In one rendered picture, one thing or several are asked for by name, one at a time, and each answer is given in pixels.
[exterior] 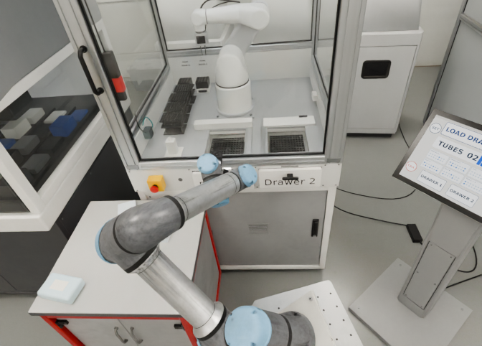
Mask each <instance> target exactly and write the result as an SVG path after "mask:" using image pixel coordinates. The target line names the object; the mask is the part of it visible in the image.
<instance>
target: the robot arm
mask: <svg viewBox="0 0 482 346"><path fill-rule="evenodd" d="M197 167H198V170H199V171H200V172H201V176H202V180H203V183H202V184H200V185H197V186H196V187H193V188H191V189H189V190H186V191H184V192H182V193H179V194H177V195H175V196H171V195H165V196H163V197H160V198H158V199H155V200H152V201H150V202H145V203H143V204H140V205H136V206H134V207H130V208H129V209H127V210H125V211H124V212H122V213H121V214H119V215H118V216H116V217H114V218H112V219H110V220H108V221H107V222H106V223H105V224H104V225H103V226H102V227H101V228H100V229H99V231H98V232H97V235H96V236H95V250H96V252H97V254H98V256H99V257H100V258H101V259H102V260H103V261H105V262H106V263H111V264H118V265H119V266H120V267H121V268H122V269H123V270H124V271H125V272H126V273H127V274H130V273H137V274H138V275H139V276H140V277H141V278H142V279H143V280H144V281H145V282H146V283H147V284H148V285H149V286H150V287H151V288H152V289H153V290H154V291H155V292H156V293H158V294H159V295H160V296H161V297H162V298H163V299H164V300H165V301H166V302H167V303H169V304H170V305H171V306H172V307H173V308H174V309H175V310H176V311H177V312H178V313H179V314H180V315H181V316H182V317H183V318H185V320H186V321H187V322H188V323H190V324H191V325H192V326H193V334H194V336H195V337H196V339H197V344H198V346H316V336H315V332H314V329H313V326H312V324H311V322H310V321H309V319H308V318H307V317H306V316H305V315H304V314H301V313H299V312H294V311H289V312H283V313H280V314H278V313H275V312H270V311H267V310H264V309H260V308H257V307H254V306H241V307H238V308H236V309H235V310H234V311H232V312H231V311H230V310H229V309H228V308H227V307H226V306H225V305H224V304H223V303H221V302H220V301H214V302H213V301H212V300H211V299H210V298H209V297H208V296H207V295H206V294H205V293H204V292H203V291H202V290H201V289H200V288H199V287H198V286H197V285H196V284H195V283H194V282H192V281H191V280H190V279H189V278H188V277H187V276H186V275H185V274H184V273H183V272H182V271H181V270H180V269H179V268H178V267H177V266H176V265H175V264H174V263H173V262H172V261H171V260H170V259H169V258H168V257H167V256H166V255H165V254H164V253H163V252H162V251H161V250H160V248H159V246H160V242H161V241H163V240H164V239H165V238H167V237H169V236H170V235H171V234H172V233H174V232H176V231H177V230H179V229H181V228H183V226H184V224H185V222H186V221H187V220H189V219H191V218H193V217H194V216H196V215H198V214H199V213H201V212H204V211H205V210H207V209H209V208H211V207H212V208H216V207H222V206H225V205H227V204H228V203H229V202H230V201H229V197H231V196H232V195H234V194H236V193H238V192H240V191H242V190H244V189H245V188H247V187H251V185H253V184H255V183H256V182H257V172H256V171H255V169H254V167H253V166H251V165H250V164H243V165H242V166H239V167H238V168H236V169H233V170H232V171H230V172H229V171H228V170H226V169H223V168H222V151H213V152H212V154H203V155H201V156H200V157H199V158H198V160H197Z"/></svg>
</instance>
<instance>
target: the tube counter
mask: <svg viewBox="0 0 482 346"><path fill-rule="evenodd" d="M463 160H466V161H467V162H470V163H472V164H475V165H477V166H479V167H482V153H479V152H477V151H474V150H472V149H470V150H469V152H468V153H467V154H466V156H465V158H464V159H463Z"/></svg>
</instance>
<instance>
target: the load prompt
mask: <svg viewBox="0 0 482 346"><path fill-rule="evenodd" d="M440 134H442V135H444V136H447V137H449V138H452V139H455V140H456V141H459V142H462V143H464V144H467V145H469V146H472V147H475V148H477V149H480V150H482V134H480V133H477V132H475V131H472V130H469V129H467V128H463V127H462V126H458V125H455V124H454V123H450V122H447V123H446V125H445V127H444V128H443V130H442V131H441V132H440Z"/></svg>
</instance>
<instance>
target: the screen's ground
mask: <svg viewBox="0 0 482 346"><path fill-rule="evenodd" d="M433 121H434V122H437V123H440V124H442V125H444V127H445V125H446V123H447V122H450V123H454V124H455V125H458V126H462V127H463V128H467V129H469V130H472V131H475V132H477V133H480V134H482V131H480V130H478V129H475V128H472V127H470V126H466V125H464V124H461V123H458V122H456V121H452V120H450V119H448V118H444V117H442V116H439V115H436V116H435V118H434V119H433ZM433 121H432V122H433ZM430 125H431V124H430ZM444 127H443V128H444ZM428 128H429V127H428ZM441 131H442V130H441ZM430 148H431V149H434V150H436V151H439V152H441V153H444V154H446V155H448V156H451V157H452V158H455V159H457V160H460V161H462V162H465V163H466V164H469V165H471V166H473V167H476V168H478V169H481V170H482V167H479V166H477V165H475V164H472V163H470V162H467V161H466V160H463V159H464V158H465V156H466V154H467V153H468V152H469V150H470V149H472V150H474V151H477V152H479V153H482V150H480V149H477V148H475V147H472V146H469V145H467V144H464V143H462V142H459V141H456V140H455V139H452V138H449V137H447V136H444V135H442V134H440V133H439V135H435V134H432V133H430V132H428V131H426V132H425V134H424V135H423V137H422V138H421V140H420V142H419V143H418V145H417V146H416V148H415V150H414V151H413V153H412V154H411V156H410V158H409V159H411V160H413V161H414V162H417V163H418V164H419V166H418V168H417V169H416V170H415V172H414V174H413V173H412V172H409V171H407V170H406V169H403V168H404V167H403V168H402V170H401V172H400V174H401V175H402V176H404V177H406V178H408V179H410V180H412V181H413V182H416V183H418V184H420V185H422V186H423V187H425V188H427V189H429V190H431V191H433V192H435V193H437V194H439V195H441V196H442V197H444V198H446V199H448V200H450V201H452V202H454V203H456V204H458V205H460V206H461V207H464V208H465V209H467V210H470V211H471V212H474V213H475V214H477V215H479V216H481V217H482V196H481V195H479V194H477V193H475V192H472V191H470V190H468V189H466V188H465V187H462V186H460V185H459V184H456V183H454V182H451V181H450V180H448V179H446V178H444V177H441V176H440V175H438V174H435V173H433V172H431V171H429V170H427V169H425V168H423V167H421V166H420V164H421V162H422V161H423V159H424V158H425V156H426V154H427V153H428V152H429V150H430ZM409 159H408V160H409ZM423 169H424V170H425V171H427V172H429V173H431V174H434V175H435V176H437V177H440V178H442V179H444V180H446V181H447V183H446V184H445V186H444V188H443V189H442V190H441V192H439V191H437V190H434V189H433V188H431V187H429V186H427V185H426V184H423V183H422V182H419V181H417V180H416V179H417V177H418V176H419V174H420V173H421V171H422V170H423ZM451 184H454V185H456V186H458V187H461V188H463V189H465V190H467V191H469V192H471V193H473V194H475V195H477V196H479V199H478V200H477V202H476V203H475V205H474V206H473V207H472V208H470V207H468V206H466V205H464V204H462V203H460V202H458V201H456V200H454V199H453V198H451V197H449V196H447V195H445V193H446V191H447V190H448V188H449V186H450V185H451Z"/></svg>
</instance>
